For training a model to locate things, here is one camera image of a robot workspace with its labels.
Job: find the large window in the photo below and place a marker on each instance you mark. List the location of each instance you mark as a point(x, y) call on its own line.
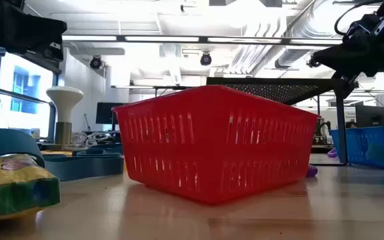
point(28, 110)

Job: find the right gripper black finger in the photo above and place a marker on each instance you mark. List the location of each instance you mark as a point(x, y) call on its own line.
point(345, 85)
point(362, 61)

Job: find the purple coil wristband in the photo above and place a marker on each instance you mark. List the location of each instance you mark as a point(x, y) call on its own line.
point(332, 153)
point(312, 171)

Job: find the blue plastic basket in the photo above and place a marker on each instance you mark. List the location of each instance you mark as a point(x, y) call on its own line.
point(362, 146)

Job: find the long ceiling light rail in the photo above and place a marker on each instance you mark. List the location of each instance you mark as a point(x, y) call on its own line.
point(203, 39)

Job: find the dark computer monitor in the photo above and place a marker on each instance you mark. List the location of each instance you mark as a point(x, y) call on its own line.
point(105, 113)
point(372, 116)

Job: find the black ceiling camera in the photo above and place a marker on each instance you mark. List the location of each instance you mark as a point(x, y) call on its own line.
point(96, 62)
point(206, 59)

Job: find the yellow green packet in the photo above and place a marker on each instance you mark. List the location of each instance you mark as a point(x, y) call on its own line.
point(12, 190)

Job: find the teal blue tray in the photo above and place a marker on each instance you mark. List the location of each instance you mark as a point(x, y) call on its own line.
point(82, 168)

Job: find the black perforated metal shelf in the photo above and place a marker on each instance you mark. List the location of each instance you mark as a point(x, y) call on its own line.
point(278, 88)

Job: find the white mushroom table lamp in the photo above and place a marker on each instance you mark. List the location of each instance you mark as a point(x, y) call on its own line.
point(64, 100)

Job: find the silver ventilation duct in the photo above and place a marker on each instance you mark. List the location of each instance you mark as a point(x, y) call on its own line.
point(298, 30)

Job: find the red plastic basket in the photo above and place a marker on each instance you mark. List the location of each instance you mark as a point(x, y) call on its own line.
point(212, 143)

